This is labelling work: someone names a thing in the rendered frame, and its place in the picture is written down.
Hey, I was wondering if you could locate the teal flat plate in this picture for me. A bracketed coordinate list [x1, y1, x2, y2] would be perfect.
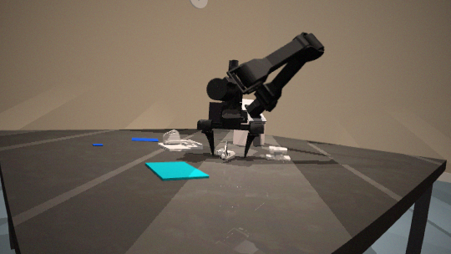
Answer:
[145, 162, 209, 181]

